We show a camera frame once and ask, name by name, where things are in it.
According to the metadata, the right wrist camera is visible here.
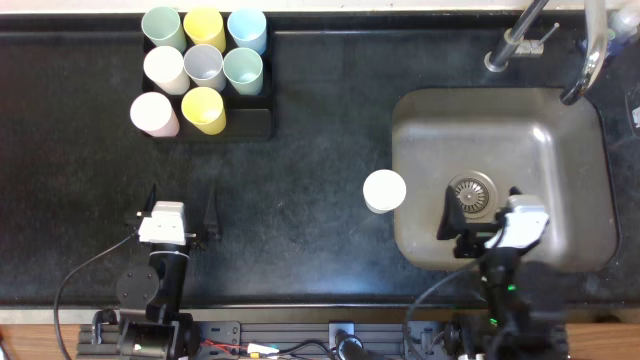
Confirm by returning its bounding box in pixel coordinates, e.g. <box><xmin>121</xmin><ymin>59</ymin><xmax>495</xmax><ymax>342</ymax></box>
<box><xmin>484</xmin><ymin>194</ymin><xmax>550</xmax><ymax>251</ymax></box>

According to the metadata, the white cup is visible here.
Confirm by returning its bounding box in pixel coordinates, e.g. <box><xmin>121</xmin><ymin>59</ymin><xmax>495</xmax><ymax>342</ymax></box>
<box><xmin>142</xmin><ymin>45</ymin><xmax>191</xmax><ymax>96</ymax></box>
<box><xmin>362</xmin><ymin>168</ymin><xmax>408</xmax><ymax>215</ymax></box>

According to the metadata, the blue soap bottle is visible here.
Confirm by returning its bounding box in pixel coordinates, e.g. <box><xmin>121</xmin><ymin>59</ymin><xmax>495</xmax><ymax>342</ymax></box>
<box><xmin>607</xmin><ymin>2</ymin><xmax>640</xmax><ymax>56</ymax></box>

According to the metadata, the steel sink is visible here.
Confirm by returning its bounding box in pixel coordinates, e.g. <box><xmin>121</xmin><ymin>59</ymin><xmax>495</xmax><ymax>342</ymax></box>
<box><xmin>391</xmin><ymin>87</ymin><xmax>621</xmax><ymax>274</ymax></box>

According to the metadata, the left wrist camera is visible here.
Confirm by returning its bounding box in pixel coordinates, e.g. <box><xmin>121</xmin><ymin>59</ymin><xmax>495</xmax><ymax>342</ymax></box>
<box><xmin>137</xmin><ymin>200</ymin><xmax>187</xmax><ymax>246</ymax></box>

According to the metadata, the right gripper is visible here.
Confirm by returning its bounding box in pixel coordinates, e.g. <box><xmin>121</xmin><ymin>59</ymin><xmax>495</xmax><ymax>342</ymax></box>
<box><xmin>436</xmin><ymin>184</ymin><xmax>524</xmax><ymax>259</ymax></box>

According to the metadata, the blue cup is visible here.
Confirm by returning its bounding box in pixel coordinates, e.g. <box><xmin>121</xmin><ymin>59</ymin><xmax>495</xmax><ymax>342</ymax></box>
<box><xmin>226</xmin><ymin>6</ymin><xmax>268</xmax><ymax>55</ymax></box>

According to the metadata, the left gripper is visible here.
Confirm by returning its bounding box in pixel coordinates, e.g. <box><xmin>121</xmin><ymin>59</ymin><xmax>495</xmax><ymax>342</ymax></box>
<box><xmin>143</xmin><ymin>182</ymin><xmax>222</xmax><ymax>250</ymax></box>

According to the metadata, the green cup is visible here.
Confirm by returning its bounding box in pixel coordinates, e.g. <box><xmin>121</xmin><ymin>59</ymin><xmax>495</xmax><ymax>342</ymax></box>
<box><xmin>222</xmin><ymin>46</ymin><xmax>265</xmax><ymax>96</ymax></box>
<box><xmin>140</xmin><ymin>5</ymin><xmax>188</xmax><ymax>53</ymax></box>

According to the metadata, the mounting rail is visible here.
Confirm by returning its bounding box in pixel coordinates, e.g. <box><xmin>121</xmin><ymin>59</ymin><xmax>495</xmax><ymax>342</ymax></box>
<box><xmin>77</xmin><ymin>308</ymin><xmax>571</xmax><ymax>360</ymax></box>

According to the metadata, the grey cup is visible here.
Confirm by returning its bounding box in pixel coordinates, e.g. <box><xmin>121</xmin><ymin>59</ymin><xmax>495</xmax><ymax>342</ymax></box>
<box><xmin>183</xmin><ymin>43</ymin><xmax>227</xmax><ymax>94</ymax></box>

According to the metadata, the black cable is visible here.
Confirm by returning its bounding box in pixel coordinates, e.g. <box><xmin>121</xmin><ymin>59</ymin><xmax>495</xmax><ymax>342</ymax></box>
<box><xmin>52</xmin><ymin>232</ymin><xmax>141</xmax><ymax>360</ymax></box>
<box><xmin>403</xmin><ymin>234</ymin><xmax>501</xmax><ymax>359</ymax></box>

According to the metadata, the black tray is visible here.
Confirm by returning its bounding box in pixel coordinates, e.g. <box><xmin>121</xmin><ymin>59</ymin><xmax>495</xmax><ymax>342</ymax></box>
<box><xmin>141</xmin><ymin>9</ymin><xmax>274</xmax><ymax>142</ymax></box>

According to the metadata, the yellow cup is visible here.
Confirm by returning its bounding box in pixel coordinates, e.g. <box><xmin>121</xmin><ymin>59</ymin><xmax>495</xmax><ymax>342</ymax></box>
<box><xmin>180</xmin><ymin>86</ymin><xmax>228</xmax><ymax>136</ymax></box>
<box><xmin>182</xmin><ymin>6</ymin><xmax>227</xmax><ymax>53</ymax></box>

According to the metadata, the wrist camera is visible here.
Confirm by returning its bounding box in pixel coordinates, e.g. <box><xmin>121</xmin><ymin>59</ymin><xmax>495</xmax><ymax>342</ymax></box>
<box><xmin>484</xmin><ymin>194</ymin><xmax>550</xmax><ymax>251</ymax></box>
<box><xmin>137</xmin><ymin>200</ymin><xmax>187</xmax><ymax>246</ymax></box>

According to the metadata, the steel tap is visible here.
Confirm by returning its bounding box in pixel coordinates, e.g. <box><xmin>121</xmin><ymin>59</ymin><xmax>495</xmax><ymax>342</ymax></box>
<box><xmin>483</xmin><ymin>0</ymin><xmax>612</xmax><ymax>107</ymax></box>

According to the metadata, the pink cup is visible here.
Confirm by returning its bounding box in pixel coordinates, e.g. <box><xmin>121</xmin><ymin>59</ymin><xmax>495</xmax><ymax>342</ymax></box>
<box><xmin>129</xmin><ymin>91</ymin><xmax>181</xmax><ymax>139</ymax></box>

